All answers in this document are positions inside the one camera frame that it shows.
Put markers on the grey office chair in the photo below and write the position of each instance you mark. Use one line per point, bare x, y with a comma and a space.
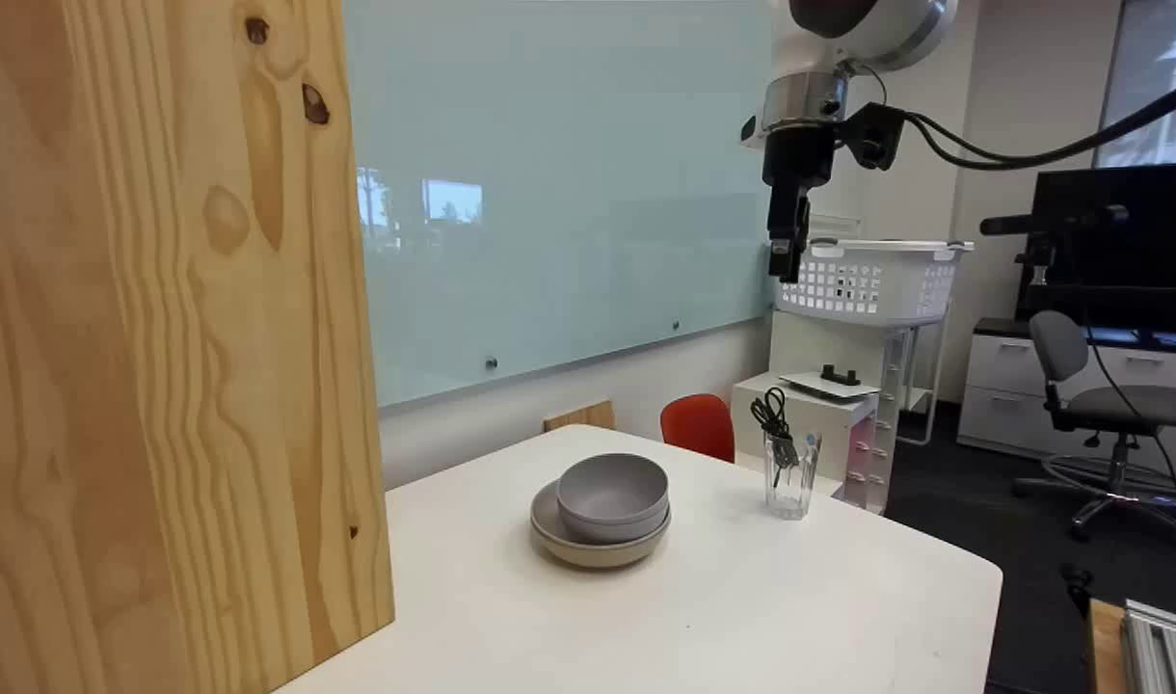
1112, 410

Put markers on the grey bowl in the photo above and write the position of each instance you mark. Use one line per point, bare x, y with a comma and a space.
611, 494

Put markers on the black monitor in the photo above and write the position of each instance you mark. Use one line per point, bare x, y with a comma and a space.
1112, 270

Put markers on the white drawer cabinet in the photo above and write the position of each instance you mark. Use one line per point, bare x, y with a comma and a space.
995, 389

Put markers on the aluminium rail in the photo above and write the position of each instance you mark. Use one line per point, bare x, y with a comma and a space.
1167, 651

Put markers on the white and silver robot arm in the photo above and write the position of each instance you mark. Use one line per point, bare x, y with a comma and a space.
869, 26

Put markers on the glass whiteboard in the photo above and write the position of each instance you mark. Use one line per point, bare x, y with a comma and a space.
562, 179

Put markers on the white laundry basket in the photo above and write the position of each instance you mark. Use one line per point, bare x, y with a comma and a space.
869, 283

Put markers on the light pine wooden board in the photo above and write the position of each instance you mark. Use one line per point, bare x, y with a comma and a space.
165, 362

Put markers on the brown wooden plank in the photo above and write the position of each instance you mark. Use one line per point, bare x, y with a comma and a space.
1109, 651

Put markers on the black camera on stand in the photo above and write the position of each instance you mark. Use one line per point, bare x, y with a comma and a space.
1010, 225

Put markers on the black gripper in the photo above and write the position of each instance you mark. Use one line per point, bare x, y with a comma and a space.
801, 159

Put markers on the clear plastic drawer unit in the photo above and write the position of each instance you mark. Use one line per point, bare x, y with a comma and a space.
873, 448

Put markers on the window pane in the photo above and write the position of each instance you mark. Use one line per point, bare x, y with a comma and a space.
1150, 78

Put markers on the red chair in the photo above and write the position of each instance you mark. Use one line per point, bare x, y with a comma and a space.
699, 421

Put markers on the white low cabinet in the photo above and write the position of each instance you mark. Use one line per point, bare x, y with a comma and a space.
836, 428

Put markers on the black and white device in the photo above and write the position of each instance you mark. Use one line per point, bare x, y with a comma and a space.
825, 389

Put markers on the white basket stand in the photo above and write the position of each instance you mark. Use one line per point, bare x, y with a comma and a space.
918, 389

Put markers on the clear glass cup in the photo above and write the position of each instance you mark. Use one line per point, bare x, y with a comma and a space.
793, 486

